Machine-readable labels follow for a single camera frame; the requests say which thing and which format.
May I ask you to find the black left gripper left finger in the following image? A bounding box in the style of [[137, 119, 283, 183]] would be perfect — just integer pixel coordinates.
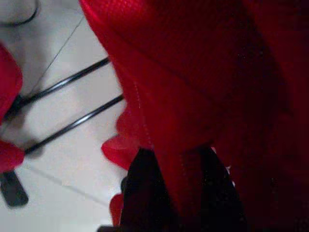
[[119, 147, 181, 232]]

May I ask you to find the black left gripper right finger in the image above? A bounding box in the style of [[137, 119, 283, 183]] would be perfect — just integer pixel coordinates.
[[197, 146, 249, 232]]

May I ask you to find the plain red shirt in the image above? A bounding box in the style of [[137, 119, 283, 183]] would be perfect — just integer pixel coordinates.
[[79, 0, 309, 232]]

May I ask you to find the black metal clothes rack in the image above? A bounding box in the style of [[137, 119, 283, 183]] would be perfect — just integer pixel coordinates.
[[0, 57, 126, 209]]

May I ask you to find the red polo shirt white collar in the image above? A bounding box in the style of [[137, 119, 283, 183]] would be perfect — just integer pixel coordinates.
[[0, 41, 27, 173]]

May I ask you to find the black coiled floor cable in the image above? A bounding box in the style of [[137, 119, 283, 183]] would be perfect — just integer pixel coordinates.
[[0, 0, 41, 28]]

